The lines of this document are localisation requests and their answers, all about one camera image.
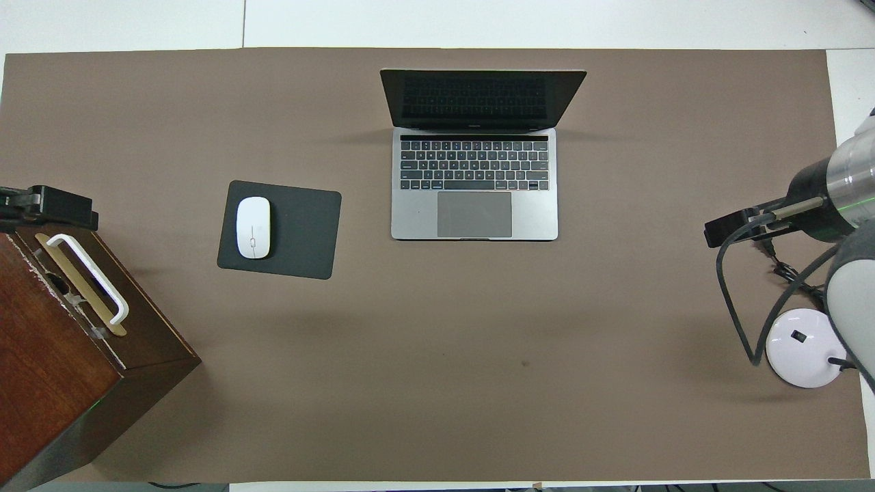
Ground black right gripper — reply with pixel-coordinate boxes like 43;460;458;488
704;156;855;248

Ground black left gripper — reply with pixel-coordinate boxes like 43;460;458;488
0;186;98;232

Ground silver grey laptop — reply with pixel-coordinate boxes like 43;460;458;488
379;68;587;241

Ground white desk lamp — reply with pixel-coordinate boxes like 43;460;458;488
766;307;859;389

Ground dark brown wooden box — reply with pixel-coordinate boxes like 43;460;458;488
0;222;202;491

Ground white computer mouse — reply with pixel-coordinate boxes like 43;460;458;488
236;197;271;260

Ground black mouse pad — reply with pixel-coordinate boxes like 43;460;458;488
217;180;342;280

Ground brown table mat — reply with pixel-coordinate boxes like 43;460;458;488
0;48;870;482

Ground black lamp power cable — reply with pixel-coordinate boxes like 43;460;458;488
755;239;831;312

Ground white box handle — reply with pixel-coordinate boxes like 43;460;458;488
46;234;129;325

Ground brass handle plate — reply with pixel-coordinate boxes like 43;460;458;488
34;232;129;337

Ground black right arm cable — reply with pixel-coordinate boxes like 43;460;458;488
716;208;843;367

